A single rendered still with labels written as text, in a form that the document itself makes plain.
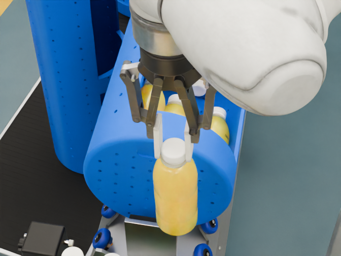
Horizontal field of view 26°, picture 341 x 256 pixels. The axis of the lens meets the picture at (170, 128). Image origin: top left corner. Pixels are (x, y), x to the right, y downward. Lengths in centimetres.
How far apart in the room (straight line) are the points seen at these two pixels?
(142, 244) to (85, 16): 80
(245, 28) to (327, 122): 231
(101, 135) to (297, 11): 71
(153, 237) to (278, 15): 81
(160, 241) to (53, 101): 102
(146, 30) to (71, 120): 152
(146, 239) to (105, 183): 13
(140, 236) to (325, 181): 146
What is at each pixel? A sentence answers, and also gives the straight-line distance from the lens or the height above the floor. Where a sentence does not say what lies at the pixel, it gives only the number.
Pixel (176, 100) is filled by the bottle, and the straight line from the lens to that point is 154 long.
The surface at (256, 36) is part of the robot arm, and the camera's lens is 67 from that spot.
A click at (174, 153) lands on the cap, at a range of 107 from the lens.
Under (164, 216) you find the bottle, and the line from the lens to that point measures 117.
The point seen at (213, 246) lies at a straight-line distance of 152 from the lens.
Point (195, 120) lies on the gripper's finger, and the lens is 100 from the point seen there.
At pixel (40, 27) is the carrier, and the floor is 81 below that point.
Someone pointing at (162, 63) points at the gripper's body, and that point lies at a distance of 89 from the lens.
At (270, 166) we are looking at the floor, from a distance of 280.
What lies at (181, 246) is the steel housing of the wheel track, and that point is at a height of 93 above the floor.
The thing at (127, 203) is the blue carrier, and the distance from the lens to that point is 145.
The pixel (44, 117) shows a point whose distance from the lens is 277.
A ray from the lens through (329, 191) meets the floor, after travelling 277.
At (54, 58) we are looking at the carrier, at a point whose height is 71.
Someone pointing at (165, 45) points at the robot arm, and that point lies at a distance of 86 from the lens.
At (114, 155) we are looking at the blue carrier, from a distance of 133.
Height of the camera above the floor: 222
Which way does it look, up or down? 50 degrees down
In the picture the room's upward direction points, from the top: straight up
